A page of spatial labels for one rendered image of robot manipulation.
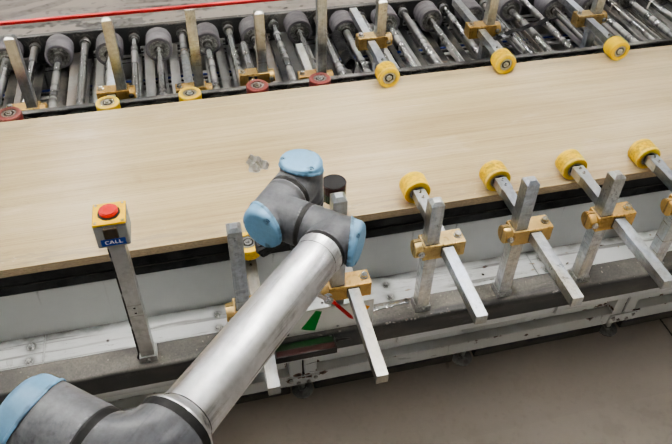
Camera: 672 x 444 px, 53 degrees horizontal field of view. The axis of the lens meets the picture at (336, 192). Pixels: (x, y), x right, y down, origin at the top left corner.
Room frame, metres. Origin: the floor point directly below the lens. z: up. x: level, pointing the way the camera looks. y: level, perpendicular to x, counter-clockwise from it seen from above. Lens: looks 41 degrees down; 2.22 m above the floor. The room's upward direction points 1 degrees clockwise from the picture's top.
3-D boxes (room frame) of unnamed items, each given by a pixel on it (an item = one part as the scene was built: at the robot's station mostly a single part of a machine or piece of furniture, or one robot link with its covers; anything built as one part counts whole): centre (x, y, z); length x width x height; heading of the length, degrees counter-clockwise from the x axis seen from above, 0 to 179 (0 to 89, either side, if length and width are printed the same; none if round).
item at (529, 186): (1.30, -0.49, 0.90); 0.04 x 0.04 x 0.48; 14
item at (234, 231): (1.11, 0.24, 0.89); 0.04 x 0.04 x 0.48; 14
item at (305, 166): (1.07, 0.07, 1.30); 0.10 x 0.09 x 0.12; 155
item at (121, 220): (1.05, 0.49, 1.18); 0.07 x 0.07 x 0.08; 14
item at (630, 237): (1.36, -0.77, 0.95); 0.50 x 0.04 x 0.04; 14
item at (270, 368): (1.08, 0.19, 0.82); 0.44 x 0.03 x 0.04; 14
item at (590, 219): (1.36, -0.76, 0.95); 0.14 x 0.06 x 0.05; 104
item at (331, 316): (1.14, 0.02, 0.75); 0.26 x 0.01 x 0.10; 104
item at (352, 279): (1.18, -0.03, 0.85); 0.14 x 0.06 x 0.05; 104
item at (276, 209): (0.96, 0.11, 1.31); 0.12 x 0.12 x 0.09; 65
